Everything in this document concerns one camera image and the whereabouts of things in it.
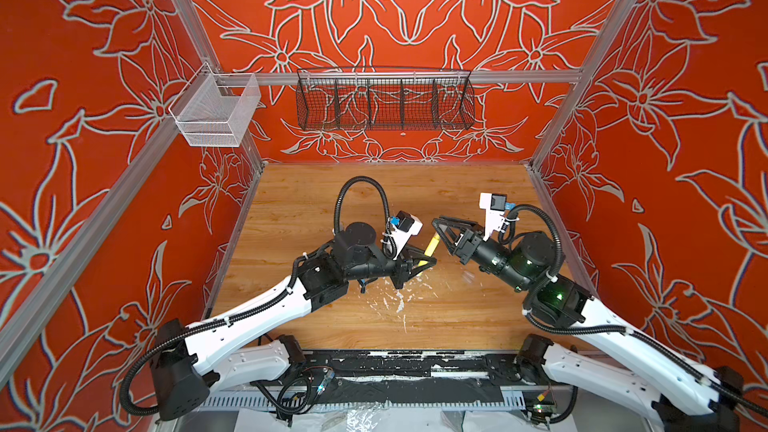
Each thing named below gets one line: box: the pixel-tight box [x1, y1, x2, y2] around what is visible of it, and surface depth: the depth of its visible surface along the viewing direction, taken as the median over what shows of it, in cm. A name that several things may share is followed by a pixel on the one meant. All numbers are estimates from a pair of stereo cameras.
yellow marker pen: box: [424, 234, 441, 257], surface depth 62 cm
